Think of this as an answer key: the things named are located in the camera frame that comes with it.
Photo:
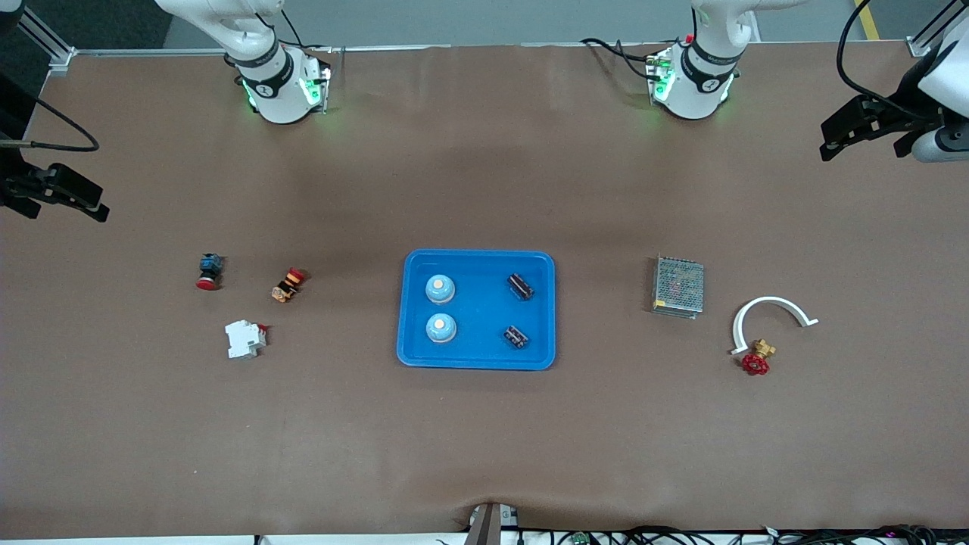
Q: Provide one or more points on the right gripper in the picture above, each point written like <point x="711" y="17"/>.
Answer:
<point x="14" y="184"/>

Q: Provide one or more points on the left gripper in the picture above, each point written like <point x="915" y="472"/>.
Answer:
<point x="902" y="112"/>

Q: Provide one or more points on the dark capacitor block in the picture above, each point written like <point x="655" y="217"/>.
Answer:
<point x="516" y="337"/>
<point x="520" y="287"/>

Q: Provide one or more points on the light blue desk bell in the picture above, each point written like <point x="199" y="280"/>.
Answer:
<point x="440" y="288"/>
<point x="440" y="327"/>

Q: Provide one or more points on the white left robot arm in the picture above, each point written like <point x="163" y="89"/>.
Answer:
<point x="700" y="83"/>

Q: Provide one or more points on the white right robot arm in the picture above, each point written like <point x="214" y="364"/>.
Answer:
<point x="276" y="91"/>

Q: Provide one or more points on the red pushbutton with blue body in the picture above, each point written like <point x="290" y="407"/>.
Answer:
<point x="210" y="269"/>

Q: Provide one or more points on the white circuit breaker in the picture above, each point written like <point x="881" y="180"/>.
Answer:
<point x="244" y="339"/>

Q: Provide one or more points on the metal mesh power supply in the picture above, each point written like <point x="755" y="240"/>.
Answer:
<point x="679" y="286"/>

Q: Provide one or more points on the blue plastic tray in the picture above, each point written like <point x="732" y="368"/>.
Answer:
<point x="477" y="352"/>

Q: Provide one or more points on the brown table mat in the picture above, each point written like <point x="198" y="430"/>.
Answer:
<point x="484" y="439"/>

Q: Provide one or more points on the aluminium frame profile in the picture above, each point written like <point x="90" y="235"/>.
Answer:
<point x="918" y="48"/>
<point x="47" y="39"/>

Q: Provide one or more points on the white curved plastic bracket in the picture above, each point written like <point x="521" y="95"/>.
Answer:
<point x="772" y="301"/>

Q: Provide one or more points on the red and orange button switch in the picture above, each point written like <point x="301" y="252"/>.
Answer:
<point x="287" y="286"/>

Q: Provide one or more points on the grey mount bracket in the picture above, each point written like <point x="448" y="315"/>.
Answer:
<point x="488" y="526"/>

